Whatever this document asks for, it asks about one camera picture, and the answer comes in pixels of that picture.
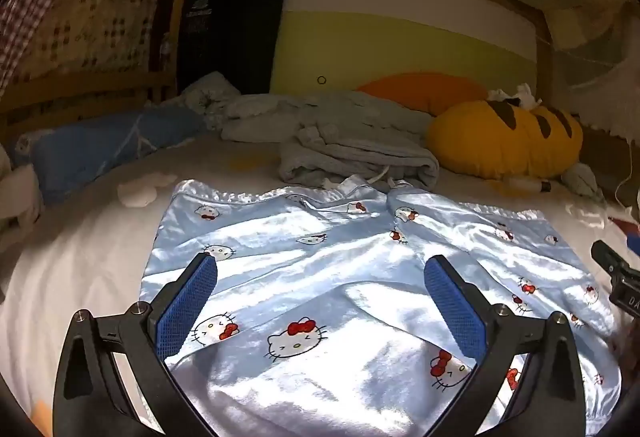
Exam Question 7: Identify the light blue Hello Kitty pants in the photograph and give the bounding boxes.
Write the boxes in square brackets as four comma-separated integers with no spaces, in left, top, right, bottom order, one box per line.
[140,177,622,436]

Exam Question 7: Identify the grey-green small cloth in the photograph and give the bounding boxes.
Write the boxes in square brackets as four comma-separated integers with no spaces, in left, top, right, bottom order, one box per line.
[561,162,604,203]

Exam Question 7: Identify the yellow tiger-striped plush pillow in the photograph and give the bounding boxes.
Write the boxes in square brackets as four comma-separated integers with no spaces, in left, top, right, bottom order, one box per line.
[424,100,584,179]

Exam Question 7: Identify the white crumpled cloth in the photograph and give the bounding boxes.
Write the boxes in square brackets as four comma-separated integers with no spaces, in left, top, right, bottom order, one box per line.
[487,83,541,110]

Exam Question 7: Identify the blue patterned pillow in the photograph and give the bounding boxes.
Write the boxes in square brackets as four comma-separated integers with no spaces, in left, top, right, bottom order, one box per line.
[13,107,206,205]

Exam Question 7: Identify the orange pillow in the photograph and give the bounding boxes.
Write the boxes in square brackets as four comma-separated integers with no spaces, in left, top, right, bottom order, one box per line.
[357,72,488,116]

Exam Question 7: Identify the crumpled grey blanket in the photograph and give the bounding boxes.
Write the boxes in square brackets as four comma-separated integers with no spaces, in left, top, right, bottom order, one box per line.
[164,72,433,144]

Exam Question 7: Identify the plaid bed curtain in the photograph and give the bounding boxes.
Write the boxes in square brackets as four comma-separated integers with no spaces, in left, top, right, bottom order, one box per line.
[1,0,158,87]

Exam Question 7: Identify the black hanging garment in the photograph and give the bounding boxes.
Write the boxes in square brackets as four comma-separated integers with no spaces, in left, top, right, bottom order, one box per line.
[176,0,284,95]

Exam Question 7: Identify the wooden bed rail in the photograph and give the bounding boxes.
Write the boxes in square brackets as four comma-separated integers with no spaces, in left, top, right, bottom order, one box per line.
[1,71,175,130]

